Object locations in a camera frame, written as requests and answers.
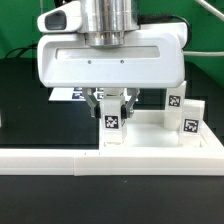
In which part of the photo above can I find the white camera cable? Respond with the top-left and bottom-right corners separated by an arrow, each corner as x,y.
138,0 -> 224,58

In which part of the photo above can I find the white L-shaped obstacle fence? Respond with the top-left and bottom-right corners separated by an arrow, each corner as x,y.
0,149 -> 224,176

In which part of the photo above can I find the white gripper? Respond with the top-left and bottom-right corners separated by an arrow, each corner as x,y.
37,22 -> 187,119

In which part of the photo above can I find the white sheet with tags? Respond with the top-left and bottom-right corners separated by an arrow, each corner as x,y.
48,87 -> 101,103

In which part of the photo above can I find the black cable bundle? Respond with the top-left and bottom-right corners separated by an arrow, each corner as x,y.
2,43 -> 39,60

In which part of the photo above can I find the white square tabletop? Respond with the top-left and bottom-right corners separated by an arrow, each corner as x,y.
99,110 -> 224,156

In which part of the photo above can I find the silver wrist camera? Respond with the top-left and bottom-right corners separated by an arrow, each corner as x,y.
37,1 -> 83,33

